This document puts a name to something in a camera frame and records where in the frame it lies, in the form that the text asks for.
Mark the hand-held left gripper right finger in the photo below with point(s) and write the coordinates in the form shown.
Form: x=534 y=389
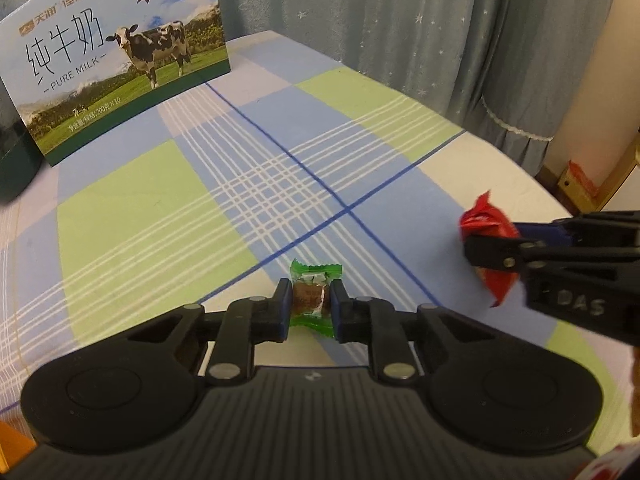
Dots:
x=336 y=314

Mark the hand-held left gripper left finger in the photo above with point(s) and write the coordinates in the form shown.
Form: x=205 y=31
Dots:
x=284 y=312

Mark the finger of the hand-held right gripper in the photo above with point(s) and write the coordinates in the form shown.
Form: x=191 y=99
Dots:
x=545 y=233
x=492 y=252

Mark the green candy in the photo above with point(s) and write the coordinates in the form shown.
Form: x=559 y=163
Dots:
x=312 y=296

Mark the red snack packet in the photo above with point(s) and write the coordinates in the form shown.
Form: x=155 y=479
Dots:
x=487 y=222
x=612 y=465

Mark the cardboard box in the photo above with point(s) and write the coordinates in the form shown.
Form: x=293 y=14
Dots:
x=575 y=187

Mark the white wooden cabinet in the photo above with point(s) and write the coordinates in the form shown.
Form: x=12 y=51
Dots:
x=622 y=180

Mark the checked bed sheet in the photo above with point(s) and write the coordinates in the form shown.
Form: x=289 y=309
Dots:
x=200 y=200

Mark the blue curtain with lace trim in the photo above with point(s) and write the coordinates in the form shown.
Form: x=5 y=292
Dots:
x=540 y=60

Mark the blue star curtain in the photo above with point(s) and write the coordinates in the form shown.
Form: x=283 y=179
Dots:
x=350 y=20

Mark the cow print milk carton box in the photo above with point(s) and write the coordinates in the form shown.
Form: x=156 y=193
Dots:
x=115 y=60

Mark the dark green box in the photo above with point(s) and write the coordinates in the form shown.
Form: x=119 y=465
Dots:
x=15 y=155

